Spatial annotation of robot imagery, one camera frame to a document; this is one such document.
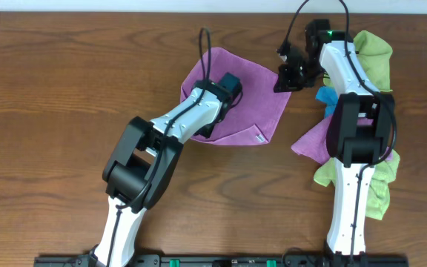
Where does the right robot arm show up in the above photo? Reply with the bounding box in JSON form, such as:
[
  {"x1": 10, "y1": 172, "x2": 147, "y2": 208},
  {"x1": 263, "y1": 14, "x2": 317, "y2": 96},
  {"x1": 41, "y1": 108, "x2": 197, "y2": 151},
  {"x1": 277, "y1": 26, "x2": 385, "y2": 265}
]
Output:
[{"x1": 274, "y1": 19, "x2": 397, "y2": 264}]

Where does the blue cloth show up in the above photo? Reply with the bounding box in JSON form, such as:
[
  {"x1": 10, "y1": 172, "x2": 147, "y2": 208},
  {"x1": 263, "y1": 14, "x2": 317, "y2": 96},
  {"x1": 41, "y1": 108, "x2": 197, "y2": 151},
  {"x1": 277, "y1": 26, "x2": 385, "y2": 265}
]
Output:
[{"x1": 316, "y1": 86, "x2": 339, "y2": 118}]

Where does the green cloth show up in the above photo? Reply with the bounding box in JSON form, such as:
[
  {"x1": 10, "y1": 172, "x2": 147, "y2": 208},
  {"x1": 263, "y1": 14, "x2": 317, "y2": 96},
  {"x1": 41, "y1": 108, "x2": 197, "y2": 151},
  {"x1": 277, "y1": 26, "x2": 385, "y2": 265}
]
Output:
[
  {"x1": 314, "y1": 151, "x2": 400, "y2": 220},
  {"x1": 319, "y1": 30, "x2": 393, "y2": 96}
]

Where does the lower green cloth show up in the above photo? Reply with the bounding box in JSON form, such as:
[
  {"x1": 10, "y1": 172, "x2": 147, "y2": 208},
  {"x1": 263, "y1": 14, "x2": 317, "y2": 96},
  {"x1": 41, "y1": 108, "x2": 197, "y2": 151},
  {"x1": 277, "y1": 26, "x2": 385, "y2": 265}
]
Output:
[{"x1": 314, "y1": 151, "x2": 400, "y2": 220}]

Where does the upper green cloth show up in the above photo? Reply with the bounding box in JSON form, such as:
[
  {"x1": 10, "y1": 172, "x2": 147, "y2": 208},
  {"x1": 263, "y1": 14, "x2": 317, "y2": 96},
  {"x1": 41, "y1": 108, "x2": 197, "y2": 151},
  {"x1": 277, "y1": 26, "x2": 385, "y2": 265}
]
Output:
[{"x1": 319, "y1": 30, "x2": 393, "y2": 96}]

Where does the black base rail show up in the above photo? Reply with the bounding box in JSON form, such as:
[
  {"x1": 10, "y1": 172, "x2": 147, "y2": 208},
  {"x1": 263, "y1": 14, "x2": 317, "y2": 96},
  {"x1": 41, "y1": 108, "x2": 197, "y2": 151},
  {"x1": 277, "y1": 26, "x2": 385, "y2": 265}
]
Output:
[{"x1": 33, "y1": 252, "x2": 410, "y2": 267}]

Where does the purple cloth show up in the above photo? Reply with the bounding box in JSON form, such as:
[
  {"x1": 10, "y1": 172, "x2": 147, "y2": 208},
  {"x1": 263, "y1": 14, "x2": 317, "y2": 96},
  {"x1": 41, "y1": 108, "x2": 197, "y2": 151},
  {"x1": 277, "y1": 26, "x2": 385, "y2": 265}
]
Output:
[
  {"x1": 291, "y1": 115, "x2": 394, "y2": 165},
  {"x1": 191, "y1": 47, "x2": 290, "y2": 146}
]

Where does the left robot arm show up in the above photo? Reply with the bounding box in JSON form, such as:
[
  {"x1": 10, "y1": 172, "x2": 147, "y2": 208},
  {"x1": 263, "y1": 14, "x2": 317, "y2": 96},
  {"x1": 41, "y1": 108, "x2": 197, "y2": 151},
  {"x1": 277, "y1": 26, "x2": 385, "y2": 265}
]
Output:
[{"x1": 89, "y1": 73, "x2": 242, "y2": 266}]

